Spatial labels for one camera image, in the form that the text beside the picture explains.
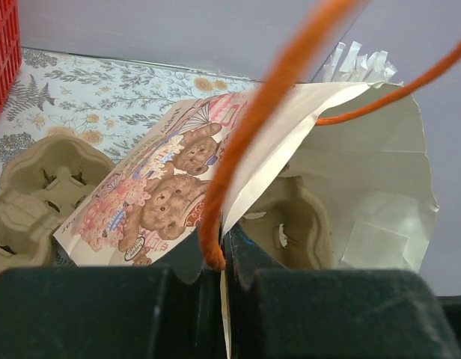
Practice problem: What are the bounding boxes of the floral patterned table mat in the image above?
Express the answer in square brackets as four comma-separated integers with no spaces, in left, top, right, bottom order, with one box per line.
[0,49,255,176]

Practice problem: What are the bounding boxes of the brown pulp cup carrier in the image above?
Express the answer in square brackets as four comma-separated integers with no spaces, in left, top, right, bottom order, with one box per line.
[0,135,115,274]
[239,176,332,270]

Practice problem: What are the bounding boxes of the white wrapped straws bundle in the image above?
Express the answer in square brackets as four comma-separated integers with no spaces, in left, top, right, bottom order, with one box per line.
[320,41,398,83]

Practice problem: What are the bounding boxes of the red plastic shopping basket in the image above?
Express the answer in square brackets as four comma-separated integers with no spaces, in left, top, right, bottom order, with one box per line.
[0,0,22,114]

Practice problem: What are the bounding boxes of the kraft paper bag orange handles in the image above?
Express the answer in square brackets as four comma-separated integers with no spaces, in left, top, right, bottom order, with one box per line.
[52,0,461,359]

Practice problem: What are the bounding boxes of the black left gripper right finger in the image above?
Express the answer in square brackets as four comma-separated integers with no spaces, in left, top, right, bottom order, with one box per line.
[225,226,461,358]

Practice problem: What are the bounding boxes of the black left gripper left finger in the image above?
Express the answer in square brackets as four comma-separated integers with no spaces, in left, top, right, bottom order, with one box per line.
[0,239,220,358]

